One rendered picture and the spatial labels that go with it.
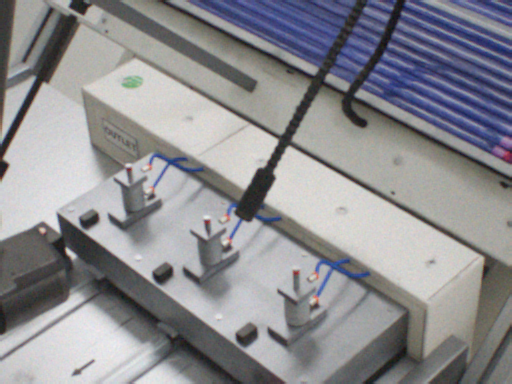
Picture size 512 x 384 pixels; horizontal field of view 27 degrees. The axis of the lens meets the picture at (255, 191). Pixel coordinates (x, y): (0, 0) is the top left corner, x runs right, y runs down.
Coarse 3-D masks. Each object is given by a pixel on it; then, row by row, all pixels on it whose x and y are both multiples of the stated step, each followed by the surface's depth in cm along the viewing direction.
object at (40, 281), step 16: (0, 240) 80; (16, 240) 80; (32, 240) 80; (16, 256) 79; (32, 256) 79; (48, 256) 80; (16, 272) 78; (32, 272) 79; (48, 272) 80; (64, 272) 82; (0, 288) 77; (16, 288) 78; (32, 288) 80; (48, 288) 81; (64, 288) 82; (0, 304) 79; (16, 304) 79; (32, 304) 80; (48, 304) 82; (0, 320) 80; (16, 320) 80
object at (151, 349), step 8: (160, 336) 99; (144, 344) 99; (152, 344) 99; (160, 344) 99; (168, 344) 99; (136, 352) 98; (144, 352) 98; (152, 352) 98; (160, 352) 99; (120, 360) 97; (128, 360) 97; (136, 360) 97; (144, 360) 98; (112, 368) 97; (120, 368) 96; (128, 368) 96; (136, 368) 97; (104, 376) 96; (112, 376) 96; (120, 376) 96; (128, 376) 97
